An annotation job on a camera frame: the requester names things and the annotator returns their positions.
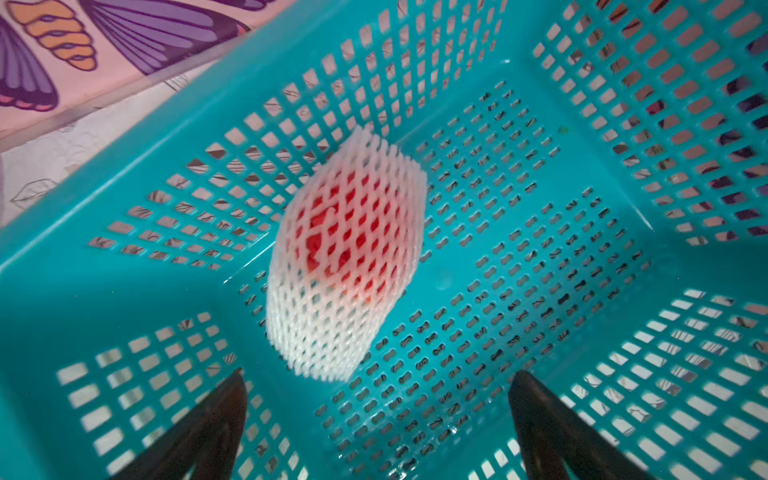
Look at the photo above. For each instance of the netted apple in basket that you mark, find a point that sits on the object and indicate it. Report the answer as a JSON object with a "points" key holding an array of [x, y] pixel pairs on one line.
{"points": [[347, 247]]}

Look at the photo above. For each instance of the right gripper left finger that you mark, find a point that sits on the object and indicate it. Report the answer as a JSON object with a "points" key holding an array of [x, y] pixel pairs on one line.
{"points": [[203, 444]]}

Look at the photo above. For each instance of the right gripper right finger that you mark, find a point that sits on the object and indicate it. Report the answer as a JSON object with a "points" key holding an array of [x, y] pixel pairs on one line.
{"points": [[556, 443]]}

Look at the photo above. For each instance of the right teal plastic basket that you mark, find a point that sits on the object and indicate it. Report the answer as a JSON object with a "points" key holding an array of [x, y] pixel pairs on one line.
{"points": [[596, 215]]}

